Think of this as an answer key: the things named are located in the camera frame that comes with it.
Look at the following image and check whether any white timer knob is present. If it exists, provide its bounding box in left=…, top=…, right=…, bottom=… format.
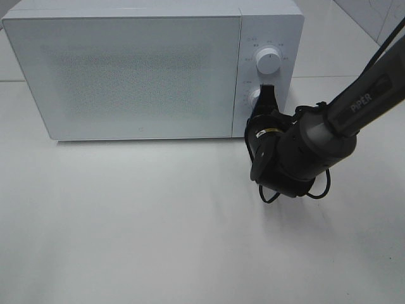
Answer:
left=247, top=88, right=261, bottom=109

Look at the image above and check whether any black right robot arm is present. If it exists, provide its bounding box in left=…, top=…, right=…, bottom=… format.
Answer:
left=244, top=22, right=404, bottom=198

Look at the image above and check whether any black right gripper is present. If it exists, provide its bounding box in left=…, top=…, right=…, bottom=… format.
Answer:
left=244, top=84, right=290, bottom=162

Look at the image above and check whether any upper white power knob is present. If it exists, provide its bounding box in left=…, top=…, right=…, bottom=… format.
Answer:
left=254, top=46, right=281, bottom=75

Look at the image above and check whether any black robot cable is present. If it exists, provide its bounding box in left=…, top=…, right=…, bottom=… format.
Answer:
left=258, top=15, right=405, bottom=203

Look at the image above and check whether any white microwave door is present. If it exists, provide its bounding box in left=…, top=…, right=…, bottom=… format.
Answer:
left=4, top=16, right=240, bottom=141

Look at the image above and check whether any white microwave oven body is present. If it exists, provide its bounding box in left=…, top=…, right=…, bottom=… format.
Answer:
left=1, top=1, right=304, bottom=138

